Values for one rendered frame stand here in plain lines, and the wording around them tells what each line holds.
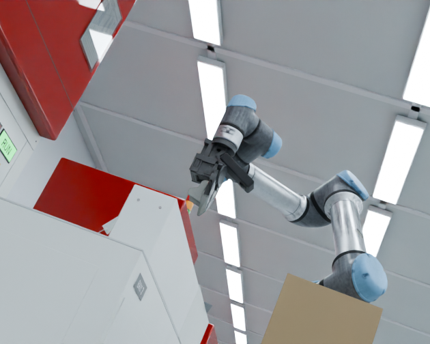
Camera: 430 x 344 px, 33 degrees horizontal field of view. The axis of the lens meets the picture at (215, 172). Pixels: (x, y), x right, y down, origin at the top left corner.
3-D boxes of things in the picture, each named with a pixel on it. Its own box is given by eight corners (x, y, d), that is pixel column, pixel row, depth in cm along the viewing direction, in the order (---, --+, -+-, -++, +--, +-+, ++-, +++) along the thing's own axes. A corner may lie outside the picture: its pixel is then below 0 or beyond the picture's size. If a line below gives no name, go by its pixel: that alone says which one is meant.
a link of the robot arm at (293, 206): (301, 219, 242) (201, 154, 212) (327, 201, 238) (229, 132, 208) (310, 246, 234) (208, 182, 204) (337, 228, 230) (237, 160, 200)
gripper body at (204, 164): (190, 183, 194) (207, 147, 199) (220, 194, 192) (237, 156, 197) (188, 170, 187) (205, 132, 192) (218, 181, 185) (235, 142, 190)
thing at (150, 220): (104, 244, 140) (134, 183, 146) (145, 323, 189) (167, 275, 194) (147, 260, 138) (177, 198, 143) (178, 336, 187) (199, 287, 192)
